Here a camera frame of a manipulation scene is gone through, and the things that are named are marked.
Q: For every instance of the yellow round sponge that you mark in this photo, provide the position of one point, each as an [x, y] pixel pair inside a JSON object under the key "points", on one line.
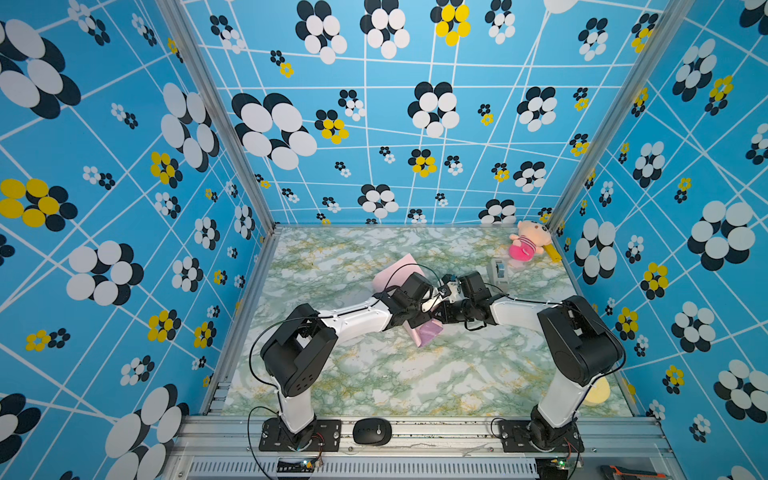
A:
{"points": [[599, 393]]}

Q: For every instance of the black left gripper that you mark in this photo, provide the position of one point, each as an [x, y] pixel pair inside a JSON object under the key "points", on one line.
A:
{"points": [[423, 319]]}

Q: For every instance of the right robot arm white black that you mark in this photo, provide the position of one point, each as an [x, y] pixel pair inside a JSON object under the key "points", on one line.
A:
{"points": [[582, 347]]}

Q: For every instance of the green circuit board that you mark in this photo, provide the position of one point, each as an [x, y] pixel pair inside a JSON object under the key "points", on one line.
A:
{"points": [[285, 466], [556, 468]]}

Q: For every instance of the pink plush pig toy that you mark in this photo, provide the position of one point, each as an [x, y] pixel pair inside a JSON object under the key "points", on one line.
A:
{"points": [[529, 241]]}

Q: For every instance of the orange black tool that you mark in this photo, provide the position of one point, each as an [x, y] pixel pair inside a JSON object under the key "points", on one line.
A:
{"points": [[613, 472]]}

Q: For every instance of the aluminium frame post right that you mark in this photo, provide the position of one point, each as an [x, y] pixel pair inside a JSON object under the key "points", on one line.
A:
{"points": [[670, 21]]}

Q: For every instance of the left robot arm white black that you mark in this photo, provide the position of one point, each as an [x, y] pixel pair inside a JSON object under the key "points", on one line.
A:
{"points": [[296, 353]]}

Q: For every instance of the aluminium front rail base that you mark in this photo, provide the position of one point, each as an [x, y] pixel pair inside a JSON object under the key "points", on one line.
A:
{"points": [[219, 447]]}

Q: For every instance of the aluminium frame post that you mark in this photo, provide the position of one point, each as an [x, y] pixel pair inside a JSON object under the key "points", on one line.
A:
{"points": [[670, 21], [180, 28]]}

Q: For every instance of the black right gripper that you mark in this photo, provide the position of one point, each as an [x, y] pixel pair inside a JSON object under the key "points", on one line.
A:
{"points": [[444, 317]]}

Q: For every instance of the purple wrapping paper sheet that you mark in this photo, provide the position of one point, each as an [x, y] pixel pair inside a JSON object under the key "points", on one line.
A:
{"points": [[395, 275]]}

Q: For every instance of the aluminium frame post left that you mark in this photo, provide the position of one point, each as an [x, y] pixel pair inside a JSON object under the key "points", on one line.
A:
{"points": [[180, 28]]}

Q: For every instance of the green circuit board left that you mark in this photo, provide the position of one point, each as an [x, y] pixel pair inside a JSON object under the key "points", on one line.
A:
{"points": [[285, 466]]}

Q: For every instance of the green circuit board right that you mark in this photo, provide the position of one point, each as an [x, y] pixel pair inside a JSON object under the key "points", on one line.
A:
{"points": [[556, 468]]}

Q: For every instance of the black computer mouse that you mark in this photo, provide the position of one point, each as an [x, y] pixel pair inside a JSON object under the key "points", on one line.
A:
{"points": [[372, 431]]}

